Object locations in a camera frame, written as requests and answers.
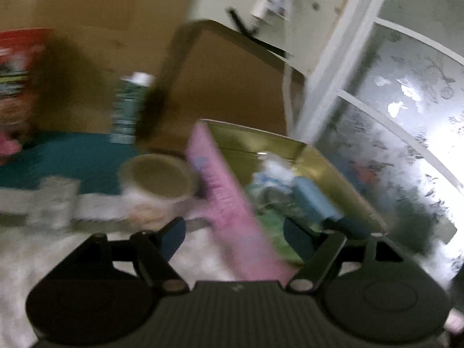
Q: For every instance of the beige patterned tablecloth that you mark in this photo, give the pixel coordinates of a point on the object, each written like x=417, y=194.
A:
x=203, y=257

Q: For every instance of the black tape strip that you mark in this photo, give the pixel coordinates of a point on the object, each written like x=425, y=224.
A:
x=253, y=34

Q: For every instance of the round tub with beige lid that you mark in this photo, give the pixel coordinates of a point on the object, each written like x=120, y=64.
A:
x=159, y=185

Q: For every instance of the white tissue packet blue label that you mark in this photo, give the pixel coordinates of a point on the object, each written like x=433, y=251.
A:
x=273, y=172

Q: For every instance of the pink soft item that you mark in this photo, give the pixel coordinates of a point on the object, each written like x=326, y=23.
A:
x=9, y=148

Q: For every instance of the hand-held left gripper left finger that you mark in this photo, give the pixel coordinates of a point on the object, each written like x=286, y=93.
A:
x=172, y=237

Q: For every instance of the white window frame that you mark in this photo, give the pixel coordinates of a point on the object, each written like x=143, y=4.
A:
x=340, y=61

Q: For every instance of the pink tin box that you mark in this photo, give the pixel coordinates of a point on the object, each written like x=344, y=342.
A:
x=224, y=195

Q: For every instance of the blue soft pack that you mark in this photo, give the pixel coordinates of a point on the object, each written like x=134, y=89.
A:
x=322, y=203

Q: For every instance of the teal flat box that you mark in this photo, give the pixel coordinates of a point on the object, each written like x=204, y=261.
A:
x=72, y=163

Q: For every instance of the red snack box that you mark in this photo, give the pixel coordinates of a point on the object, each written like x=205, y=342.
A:
x=20, y=79

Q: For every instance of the light green cloth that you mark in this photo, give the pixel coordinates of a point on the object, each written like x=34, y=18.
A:
x=275, y=235

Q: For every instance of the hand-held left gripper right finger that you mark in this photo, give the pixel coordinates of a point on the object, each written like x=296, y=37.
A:
x=299, y=241

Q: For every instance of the green drink carton white cap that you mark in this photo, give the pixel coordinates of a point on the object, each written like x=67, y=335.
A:
x=130, y=112

